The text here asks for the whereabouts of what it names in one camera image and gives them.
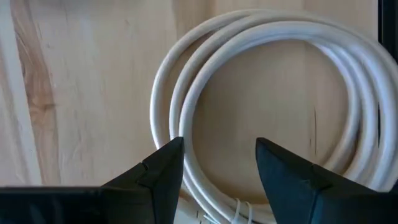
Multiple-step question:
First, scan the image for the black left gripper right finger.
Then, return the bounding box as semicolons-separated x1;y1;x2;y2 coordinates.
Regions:
254;137;398;224

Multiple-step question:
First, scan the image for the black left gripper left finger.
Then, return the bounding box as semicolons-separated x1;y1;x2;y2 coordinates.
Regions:
0;136;185;224

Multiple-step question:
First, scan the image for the white ethernet cable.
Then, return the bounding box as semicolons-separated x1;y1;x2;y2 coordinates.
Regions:
149;8;398;224

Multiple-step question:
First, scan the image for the black aluminium table frame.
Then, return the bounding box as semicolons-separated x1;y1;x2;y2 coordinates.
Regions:
377;0;398;60

